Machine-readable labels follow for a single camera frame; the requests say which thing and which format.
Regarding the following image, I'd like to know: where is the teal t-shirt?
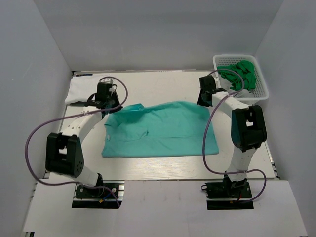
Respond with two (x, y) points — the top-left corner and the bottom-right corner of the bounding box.
(101, 101), (219, 158)

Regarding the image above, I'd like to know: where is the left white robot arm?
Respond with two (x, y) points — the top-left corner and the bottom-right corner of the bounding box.
(45, 92), (122, 197)

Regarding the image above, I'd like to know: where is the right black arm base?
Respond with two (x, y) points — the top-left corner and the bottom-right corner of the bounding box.
(201, 175), (252, 199)

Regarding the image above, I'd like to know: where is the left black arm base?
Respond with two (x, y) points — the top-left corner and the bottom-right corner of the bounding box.
(75, 173), (122, 199)

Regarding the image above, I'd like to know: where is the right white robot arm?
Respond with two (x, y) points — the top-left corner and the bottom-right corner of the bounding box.
(197, 88), (267, 197)

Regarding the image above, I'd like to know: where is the folded white t-shirt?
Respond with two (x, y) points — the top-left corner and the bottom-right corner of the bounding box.
(64, 76), (101, 104)

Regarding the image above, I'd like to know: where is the white t-shirt in basket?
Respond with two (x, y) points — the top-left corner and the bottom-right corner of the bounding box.
(233, 89), (253, 98)

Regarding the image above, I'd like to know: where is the green t-shirt in basket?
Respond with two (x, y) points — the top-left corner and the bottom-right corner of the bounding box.
(217, 60), (256, 91)

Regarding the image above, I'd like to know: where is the white plastic basket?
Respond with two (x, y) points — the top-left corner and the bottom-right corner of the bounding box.
(213, 54), (269, 105)

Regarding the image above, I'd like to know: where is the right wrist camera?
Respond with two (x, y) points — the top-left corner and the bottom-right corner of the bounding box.
(199, 75), (226, 94)

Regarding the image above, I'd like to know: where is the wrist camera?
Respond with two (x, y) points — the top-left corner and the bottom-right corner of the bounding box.
(199, 75), (226, 94)
(84, 78), (117, 109)

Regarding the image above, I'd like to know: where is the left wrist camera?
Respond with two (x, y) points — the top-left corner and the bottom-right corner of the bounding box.
(84, 78), (117, 109)

